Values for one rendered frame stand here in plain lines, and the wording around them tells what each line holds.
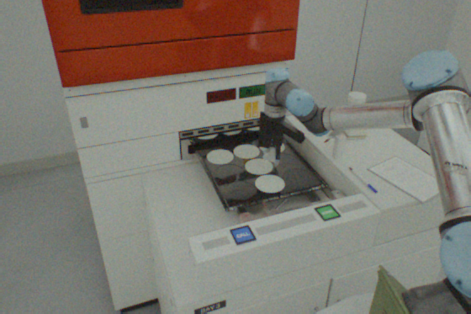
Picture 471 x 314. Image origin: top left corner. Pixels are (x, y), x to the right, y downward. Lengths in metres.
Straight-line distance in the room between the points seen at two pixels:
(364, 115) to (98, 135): 0.89
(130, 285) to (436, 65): 1.55
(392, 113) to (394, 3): 2.69
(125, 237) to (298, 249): 0.86
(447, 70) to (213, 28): 0.72
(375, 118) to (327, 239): 0.37
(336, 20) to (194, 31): 2.26
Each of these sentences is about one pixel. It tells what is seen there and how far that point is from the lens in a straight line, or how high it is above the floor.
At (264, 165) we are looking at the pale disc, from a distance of 1.44.
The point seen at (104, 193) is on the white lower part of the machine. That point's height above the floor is 0.76.
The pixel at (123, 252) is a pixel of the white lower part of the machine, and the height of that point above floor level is 0.43.
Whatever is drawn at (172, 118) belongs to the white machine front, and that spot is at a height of 1.04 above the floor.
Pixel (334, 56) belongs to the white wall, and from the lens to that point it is 3.57.
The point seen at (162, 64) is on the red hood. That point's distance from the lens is 1.33.
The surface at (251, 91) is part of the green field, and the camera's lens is 1.52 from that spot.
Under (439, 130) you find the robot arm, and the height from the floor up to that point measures 1.32.
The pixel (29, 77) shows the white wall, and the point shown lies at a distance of 2.98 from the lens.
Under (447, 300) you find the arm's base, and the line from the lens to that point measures 0.92.
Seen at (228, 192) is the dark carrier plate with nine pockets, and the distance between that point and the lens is 1.31.
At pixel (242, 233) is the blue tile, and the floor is 0.96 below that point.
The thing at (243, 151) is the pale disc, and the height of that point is 0.90.
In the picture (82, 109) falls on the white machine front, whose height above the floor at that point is 1.12.
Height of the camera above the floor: 1.72
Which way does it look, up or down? 31 degrees down
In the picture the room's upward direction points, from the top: 1 degrees clockwise
